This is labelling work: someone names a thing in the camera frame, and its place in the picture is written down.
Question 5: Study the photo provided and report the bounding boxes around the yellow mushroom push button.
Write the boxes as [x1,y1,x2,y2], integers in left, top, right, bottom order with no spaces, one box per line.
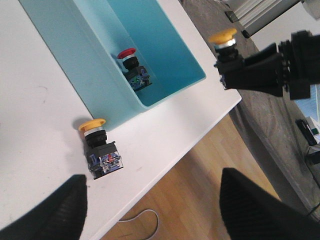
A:
[208,28,244,90]

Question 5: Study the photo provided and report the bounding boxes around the yellow push button near box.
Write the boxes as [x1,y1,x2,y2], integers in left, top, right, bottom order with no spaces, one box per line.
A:
[78,118,124,180]

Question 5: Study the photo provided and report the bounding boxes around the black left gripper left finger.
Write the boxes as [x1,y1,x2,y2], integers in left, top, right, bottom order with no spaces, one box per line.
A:
[0,174,88,240]

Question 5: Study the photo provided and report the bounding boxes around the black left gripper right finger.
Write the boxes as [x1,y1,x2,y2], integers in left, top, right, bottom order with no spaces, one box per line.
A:
[219,168,320,240]

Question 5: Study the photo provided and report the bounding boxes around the light blue plastic box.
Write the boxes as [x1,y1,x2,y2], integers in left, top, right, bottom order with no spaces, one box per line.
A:
[21,0,206,130]

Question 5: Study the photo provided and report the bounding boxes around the white cable on floor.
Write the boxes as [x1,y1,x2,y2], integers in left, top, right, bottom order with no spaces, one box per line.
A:
[118,208,160,237]

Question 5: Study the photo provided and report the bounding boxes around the red mushroom push button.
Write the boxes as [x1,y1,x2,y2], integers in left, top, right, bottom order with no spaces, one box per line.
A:
[117,47,152,92]

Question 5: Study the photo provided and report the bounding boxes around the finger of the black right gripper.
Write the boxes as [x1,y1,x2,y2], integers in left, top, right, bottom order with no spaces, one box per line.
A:
[244,43,281,66]
[214,61,283,97]

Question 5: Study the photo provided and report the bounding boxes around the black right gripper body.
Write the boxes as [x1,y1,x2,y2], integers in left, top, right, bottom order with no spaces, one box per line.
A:
[278,30,320,100]

